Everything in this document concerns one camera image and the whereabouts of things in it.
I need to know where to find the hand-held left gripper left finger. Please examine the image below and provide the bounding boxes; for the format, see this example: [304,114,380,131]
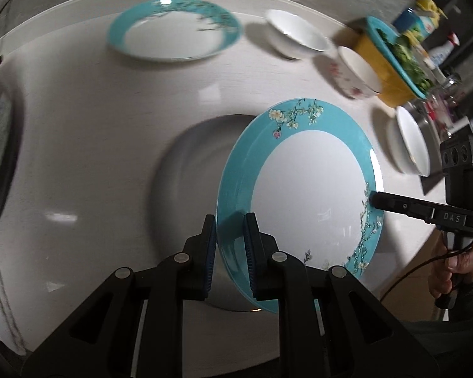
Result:
[21,215,217,378]

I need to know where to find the teal plastic colander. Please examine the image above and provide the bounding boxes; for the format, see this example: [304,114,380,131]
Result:
[365,16,434,99]

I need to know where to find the person's dark clothing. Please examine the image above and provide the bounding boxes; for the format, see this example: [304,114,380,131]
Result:
[398,319,473,378]

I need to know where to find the person's right hand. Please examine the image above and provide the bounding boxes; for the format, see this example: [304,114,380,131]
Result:
[428,242,473,300]

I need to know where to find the yellow and white packet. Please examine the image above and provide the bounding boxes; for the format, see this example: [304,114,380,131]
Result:
[404,0,448,44]

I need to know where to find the teal rimmed floral plate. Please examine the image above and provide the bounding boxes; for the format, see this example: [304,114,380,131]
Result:
[216,97,385,316]
[108,0,243,62]

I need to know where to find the black cable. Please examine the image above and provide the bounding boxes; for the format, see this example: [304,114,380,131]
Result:
[378,238,473,302]

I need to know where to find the blue cup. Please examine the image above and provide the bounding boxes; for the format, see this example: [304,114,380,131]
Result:
[392,8,418,30]

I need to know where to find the white bowl with red flowers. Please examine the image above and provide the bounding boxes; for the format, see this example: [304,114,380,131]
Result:
[331,46,384,100]

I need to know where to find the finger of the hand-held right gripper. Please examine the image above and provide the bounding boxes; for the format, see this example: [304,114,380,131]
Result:
[368,191,434,223]

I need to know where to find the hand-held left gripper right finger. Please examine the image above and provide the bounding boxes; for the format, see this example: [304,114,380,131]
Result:
[242,212,438,378]

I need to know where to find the green leafy vegetables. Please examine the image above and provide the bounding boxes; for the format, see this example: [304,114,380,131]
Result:
[378,27,434,89]

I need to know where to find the white spray bottle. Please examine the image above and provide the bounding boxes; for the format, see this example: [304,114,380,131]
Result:
[429,33,462,67]

